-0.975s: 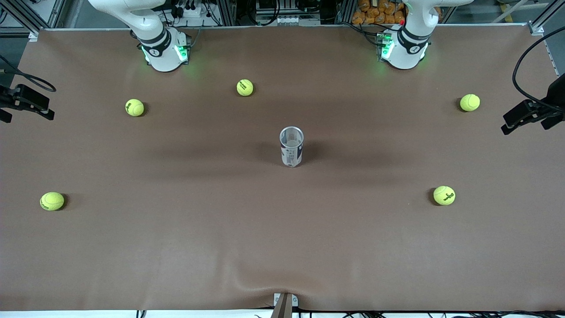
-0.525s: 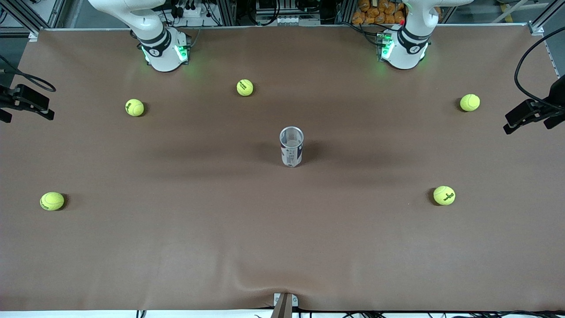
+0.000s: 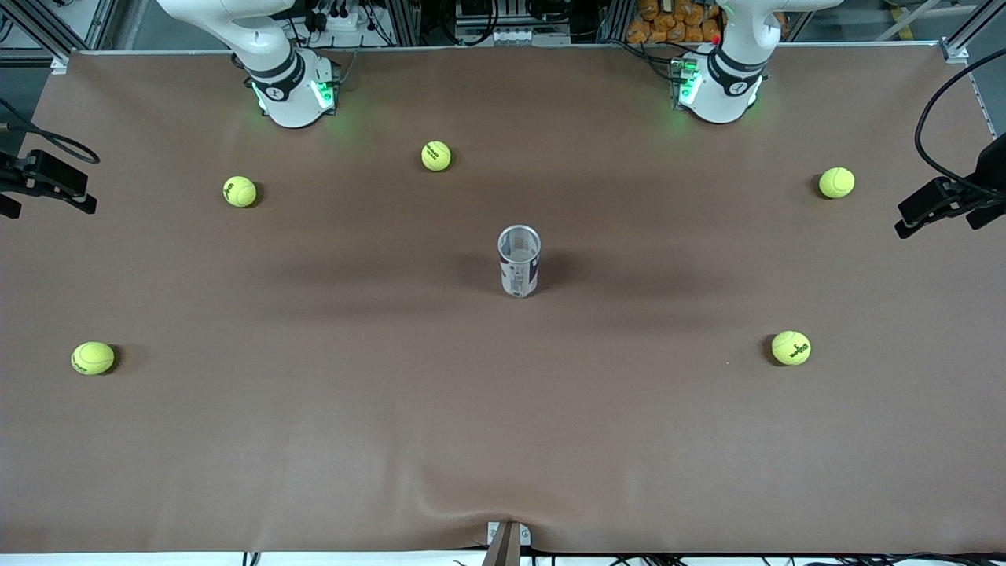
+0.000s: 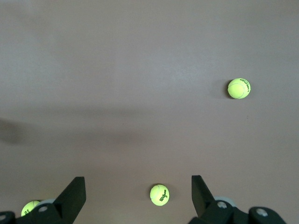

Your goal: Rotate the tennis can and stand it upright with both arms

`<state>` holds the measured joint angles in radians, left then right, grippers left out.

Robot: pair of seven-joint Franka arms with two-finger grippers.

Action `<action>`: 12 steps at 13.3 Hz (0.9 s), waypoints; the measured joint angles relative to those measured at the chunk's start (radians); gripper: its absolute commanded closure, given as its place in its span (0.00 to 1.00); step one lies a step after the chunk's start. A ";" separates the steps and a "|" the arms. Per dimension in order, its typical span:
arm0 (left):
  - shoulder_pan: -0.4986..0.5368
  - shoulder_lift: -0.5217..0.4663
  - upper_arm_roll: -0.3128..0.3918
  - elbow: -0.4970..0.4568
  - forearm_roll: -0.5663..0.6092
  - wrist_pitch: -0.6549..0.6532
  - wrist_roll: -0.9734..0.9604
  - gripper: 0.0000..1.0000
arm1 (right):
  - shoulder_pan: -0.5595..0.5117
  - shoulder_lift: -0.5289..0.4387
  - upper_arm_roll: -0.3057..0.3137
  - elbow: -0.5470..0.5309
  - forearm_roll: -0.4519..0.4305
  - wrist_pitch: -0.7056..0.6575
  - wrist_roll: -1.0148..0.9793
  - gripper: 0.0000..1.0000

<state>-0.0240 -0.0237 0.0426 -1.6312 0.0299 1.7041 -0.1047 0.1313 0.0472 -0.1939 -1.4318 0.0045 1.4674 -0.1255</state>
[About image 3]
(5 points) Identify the white blue tennis ball can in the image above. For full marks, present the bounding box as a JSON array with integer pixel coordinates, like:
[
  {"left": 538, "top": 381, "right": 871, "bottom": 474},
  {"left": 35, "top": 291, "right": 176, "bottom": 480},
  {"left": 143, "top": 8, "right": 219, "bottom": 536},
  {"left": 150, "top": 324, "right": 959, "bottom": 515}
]
[{"left": 497, "top": 225, "right": 542, "bottom": 299}]

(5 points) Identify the bag of orange items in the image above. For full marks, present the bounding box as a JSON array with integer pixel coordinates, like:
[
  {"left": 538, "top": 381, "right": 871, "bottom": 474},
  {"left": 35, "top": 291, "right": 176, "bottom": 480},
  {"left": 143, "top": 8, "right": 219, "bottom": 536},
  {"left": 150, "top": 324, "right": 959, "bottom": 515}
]
[{"left": 626, "top": 0, "right": 724, "bottom": 45}]

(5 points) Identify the white power strip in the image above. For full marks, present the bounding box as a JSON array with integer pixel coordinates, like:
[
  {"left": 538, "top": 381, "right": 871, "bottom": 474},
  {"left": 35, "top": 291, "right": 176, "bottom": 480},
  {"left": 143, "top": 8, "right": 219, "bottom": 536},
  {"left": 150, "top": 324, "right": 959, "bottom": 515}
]
[{"left": 313, "top": 6, "right": 370, "bottom": 34}]

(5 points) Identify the grey equipment unit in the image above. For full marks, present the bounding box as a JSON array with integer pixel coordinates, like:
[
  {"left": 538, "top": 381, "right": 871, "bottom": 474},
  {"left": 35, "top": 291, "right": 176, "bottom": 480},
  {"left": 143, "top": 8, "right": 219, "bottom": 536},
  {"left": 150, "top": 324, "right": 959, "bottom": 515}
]
[{"left": 454, "top": 22, "right": 572, "bottom": 46}]

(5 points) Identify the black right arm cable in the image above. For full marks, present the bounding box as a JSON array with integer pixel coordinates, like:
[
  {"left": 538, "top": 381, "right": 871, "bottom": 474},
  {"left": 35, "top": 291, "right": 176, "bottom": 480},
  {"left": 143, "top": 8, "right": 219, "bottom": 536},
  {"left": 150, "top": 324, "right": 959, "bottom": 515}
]
[{"left": 0, "top": 98, "right": 101, "bottom": 164}]

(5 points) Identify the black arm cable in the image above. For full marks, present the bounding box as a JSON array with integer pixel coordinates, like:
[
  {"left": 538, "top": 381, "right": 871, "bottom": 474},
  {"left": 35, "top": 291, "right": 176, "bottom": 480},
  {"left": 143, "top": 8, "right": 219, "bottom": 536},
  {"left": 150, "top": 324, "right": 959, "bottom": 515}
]
[
  {"left": 915, "top": 49, "right": 1006, "bottom": 197},
  {"left": 0, "top": 98, "right": 101, "bottom": 164}
]

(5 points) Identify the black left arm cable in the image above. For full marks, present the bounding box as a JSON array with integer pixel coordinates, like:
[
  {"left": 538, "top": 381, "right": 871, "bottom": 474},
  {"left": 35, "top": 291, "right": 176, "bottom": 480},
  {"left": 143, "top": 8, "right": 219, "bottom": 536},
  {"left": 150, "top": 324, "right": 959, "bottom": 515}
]
[{"left": 915, "top": 49, "right": 1006, "bottom": 197}]

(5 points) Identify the aluminium frame rack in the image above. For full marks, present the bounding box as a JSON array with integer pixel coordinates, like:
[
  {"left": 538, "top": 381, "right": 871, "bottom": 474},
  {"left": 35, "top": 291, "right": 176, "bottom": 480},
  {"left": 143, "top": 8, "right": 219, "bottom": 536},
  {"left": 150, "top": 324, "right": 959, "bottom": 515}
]
[{"left": 0, "top": 0, "right": 1006, "bottom": 64}]

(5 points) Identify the metal mount bracket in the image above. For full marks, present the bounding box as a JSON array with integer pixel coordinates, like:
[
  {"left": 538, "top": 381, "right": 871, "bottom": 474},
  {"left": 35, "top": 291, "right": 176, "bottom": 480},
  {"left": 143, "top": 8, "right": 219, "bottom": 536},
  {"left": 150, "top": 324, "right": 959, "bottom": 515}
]
[{"left": 481, "top": 520, "right": 532, "bottom": 566}]

